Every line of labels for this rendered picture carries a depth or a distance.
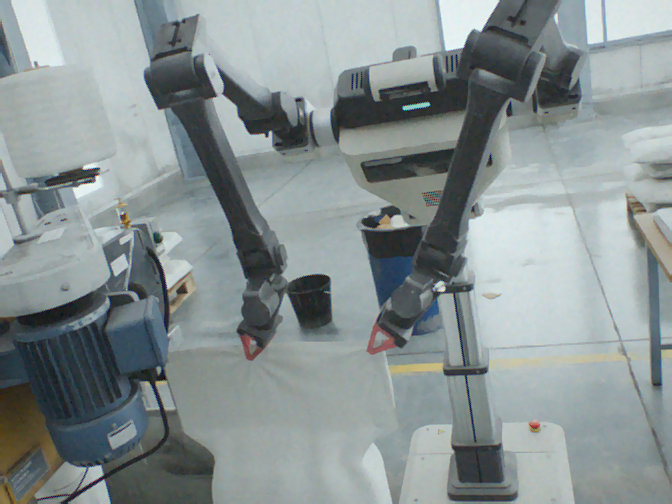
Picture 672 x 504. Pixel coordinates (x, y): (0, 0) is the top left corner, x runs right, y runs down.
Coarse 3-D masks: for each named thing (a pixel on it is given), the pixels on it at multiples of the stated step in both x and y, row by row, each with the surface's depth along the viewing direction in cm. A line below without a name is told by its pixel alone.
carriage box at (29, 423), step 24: (24, 384) 108; (0, 408) 103; (24, 408) 107; (0, 432) 102; (24, 432) 107; (48, 432) 112; (0, 456) 102; (24, 456) 106; (48, 456) 111; (0, 480) 100
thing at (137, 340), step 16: (128, 304) 105; (144, 304) 103; (112, 320) 99; (128, 320) 98; (144, 320) 97; (160, 320) 105; (112, 336) 97; (128, 336) 98; (144, 336) 98; (160, 336) 102; (112, 352) 98; (128, 352) 98; (144, 352) 99; (160, 352) 99; (128, 368) 99; (144, 368) 100
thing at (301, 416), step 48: (192, 384) 141; (240, 384) 138; (288, 384) 134; (336, 384) 130; (384, 384) 128; (192, 432) 145; (240, 432) 142; (288, 432) 138; (336, 432) 134; (384, 432) 132; (240, 480) 138; (288, 480) 134; (336, 480) 132; (384, 480) 141
